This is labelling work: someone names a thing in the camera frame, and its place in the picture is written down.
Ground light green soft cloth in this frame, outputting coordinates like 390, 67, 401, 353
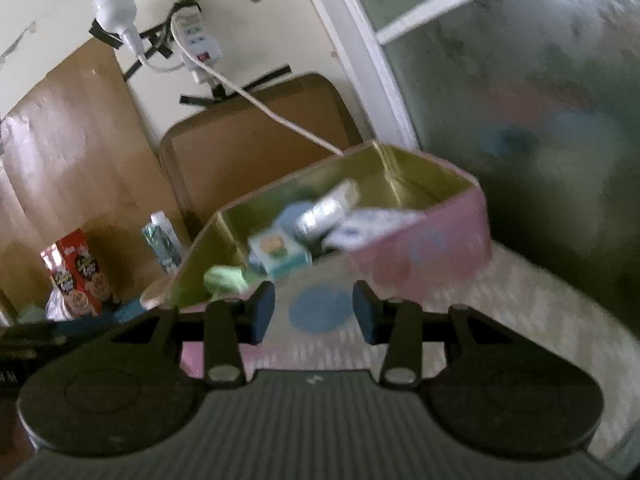
203, 266, 259, 297

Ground clear plastic bag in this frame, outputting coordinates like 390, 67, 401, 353
44, 287, 74, 322

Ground red snack tin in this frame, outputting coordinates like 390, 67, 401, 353
40, 229, 119, 318

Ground white plug adapter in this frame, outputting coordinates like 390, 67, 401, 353
92, 0, 144, 58

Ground pink tin storage box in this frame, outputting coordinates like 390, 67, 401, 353
167, 143, 491, 372

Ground white power strip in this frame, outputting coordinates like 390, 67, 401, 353
170, 6, 222, 84

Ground white power cable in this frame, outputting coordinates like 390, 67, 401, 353
171, 14, 346, 157

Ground green drink carton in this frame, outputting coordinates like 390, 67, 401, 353
141, 210, 186, 274

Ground frosted glass door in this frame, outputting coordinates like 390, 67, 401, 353
294, 0, 640, 311

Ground round snack can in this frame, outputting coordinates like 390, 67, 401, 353
139, 276, 171, 311

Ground silver wrapped packet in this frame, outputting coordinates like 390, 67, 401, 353
294, 179, 360, 243

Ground teal small box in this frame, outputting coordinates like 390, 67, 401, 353
248, 226, 312, 278

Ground white tissue pack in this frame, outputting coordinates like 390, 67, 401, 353
321, 208, 424, 252

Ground beige patterned mat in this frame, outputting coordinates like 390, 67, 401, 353
242, 245, 639, 458

